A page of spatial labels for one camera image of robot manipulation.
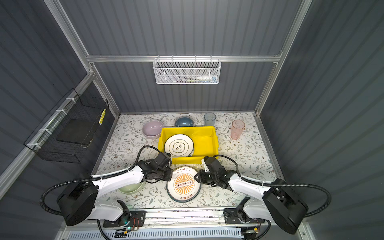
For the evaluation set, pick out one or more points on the grey translucent cup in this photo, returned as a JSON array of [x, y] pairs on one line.
[[209, 119]]

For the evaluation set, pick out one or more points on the black wire basket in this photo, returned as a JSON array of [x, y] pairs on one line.
[[69, 132]]

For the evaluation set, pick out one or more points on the white plate teal rim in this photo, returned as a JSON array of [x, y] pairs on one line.
[[179, 146]]

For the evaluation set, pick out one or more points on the pink translucent cup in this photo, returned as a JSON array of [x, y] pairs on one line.
[[237, 129]]

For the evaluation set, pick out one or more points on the items in white basket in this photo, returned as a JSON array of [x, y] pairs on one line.
[[194, 79]]

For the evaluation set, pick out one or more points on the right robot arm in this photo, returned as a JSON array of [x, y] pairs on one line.
[[278, 204]]

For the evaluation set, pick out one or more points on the purple ceramic bowl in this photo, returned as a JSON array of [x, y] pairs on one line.
[[153, 129]]

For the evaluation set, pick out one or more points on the yellow plastic bin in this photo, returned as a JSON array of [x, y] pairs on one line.
[[204, 138]]

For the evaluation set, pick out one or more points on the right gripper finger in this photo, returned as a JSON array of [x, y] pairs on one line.
[[201, 181], [201, 174]]

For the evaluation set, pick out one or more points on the white wire mesh basket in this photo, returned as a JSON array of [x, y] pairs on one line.
[[194, 66]]

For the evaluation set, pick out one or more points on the yellow tag on basket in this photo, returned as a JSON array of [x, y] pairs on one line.
[[102, 116]]

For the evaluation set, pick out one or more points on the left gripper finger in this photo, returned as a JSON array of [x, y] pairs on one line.
[[166, 178], [166, 171]]

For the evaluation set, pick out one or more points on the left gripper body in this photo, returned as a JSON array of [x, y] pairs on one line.
[[159, 175]]

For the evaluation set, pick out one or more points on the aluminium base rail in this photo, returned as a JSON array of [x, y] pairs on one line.
[[184, 216]]

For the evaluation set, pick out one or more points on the green ceramic bowl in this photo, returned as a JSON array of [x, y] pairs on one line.
[[131, 189]]

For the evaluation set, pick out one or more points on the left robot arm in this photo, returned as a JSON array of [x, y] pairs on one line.
[[82, 201]]

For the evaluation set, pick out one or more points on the orange sunburst plate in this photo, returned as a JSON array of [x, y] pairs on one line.
[[183, 187]]

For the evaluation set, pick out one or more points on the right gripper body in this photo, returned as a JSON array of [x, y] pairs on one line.
[[215, 178]]

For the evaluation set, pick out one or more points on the dark blue ceramic bowl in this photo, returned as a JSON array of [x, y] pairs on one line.
[[184, 121]]

